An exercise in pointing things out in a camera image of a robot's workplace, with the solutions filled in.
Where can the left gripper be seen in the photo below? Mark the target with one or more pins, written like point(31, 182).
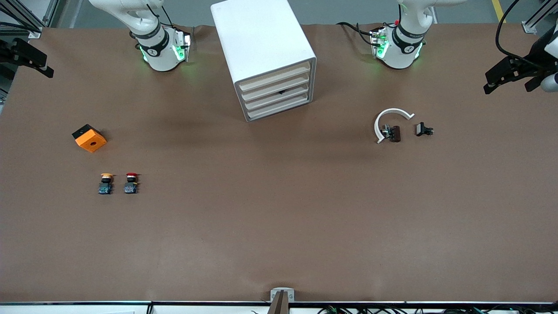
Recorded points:
point(534, 59)

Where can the beige cabinet drawer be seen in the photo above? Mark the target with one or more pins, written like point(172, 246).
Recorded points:
point(261, 100)
point(261, 110)
point(261, 90)
point(274, 77)

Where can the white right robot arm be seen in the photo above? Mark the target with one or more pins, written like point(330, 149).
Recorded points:
point(161, 56)

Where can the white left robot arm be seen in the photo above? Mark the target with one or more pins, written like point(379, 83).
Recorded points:
point(401, 56)

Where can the white drawer cabinet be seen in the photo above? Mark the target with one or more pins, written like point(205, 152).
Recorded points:
point(261, 39)

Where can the small black electrical component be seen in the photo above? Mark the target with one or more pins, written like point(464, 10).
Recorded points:
point(420, 129)

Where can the white curved plastic part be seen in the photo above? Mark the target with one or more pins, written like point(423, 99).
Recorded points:
point(394, 110)

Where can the brown electrical component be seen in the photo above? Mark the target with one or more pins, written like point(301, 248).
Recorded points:
point(395, 133)

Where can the brown paper table cover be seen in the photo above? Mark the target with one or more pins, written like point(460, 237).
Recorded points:
point(279, 218)

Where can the brown mounting bar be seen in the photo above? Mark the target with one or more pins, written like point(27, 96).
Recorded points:
point(279, 305)

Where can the slanted aluminium frame profile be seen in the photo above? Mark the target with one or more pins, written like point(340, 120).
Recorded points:
point(24, 24)

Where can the upright aluminium frame profile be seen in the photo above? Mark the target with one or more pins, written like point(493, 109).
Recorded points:
point(50, 11)

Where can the aluminium frame profile with foot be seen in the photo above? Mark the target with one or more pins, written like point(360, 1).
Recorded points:
point(534, 24)

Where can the orange button enclosure box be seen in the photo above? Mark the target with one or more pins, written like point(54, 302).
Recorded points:
point(91, 141)

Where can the yellow push button switch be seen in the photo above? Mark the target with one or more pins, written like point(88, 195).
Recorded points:
point(104, 188)

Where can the red push button switch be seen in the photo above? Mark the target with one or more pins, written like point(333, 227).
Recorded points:
point(130, 188)

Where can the white table edge rail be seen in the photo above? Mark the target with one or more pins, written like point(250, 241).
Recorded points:
point(65, 309)

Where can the grey metal table bracket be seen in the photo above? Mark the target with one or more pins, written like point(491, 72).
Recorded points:
point(282, 294)

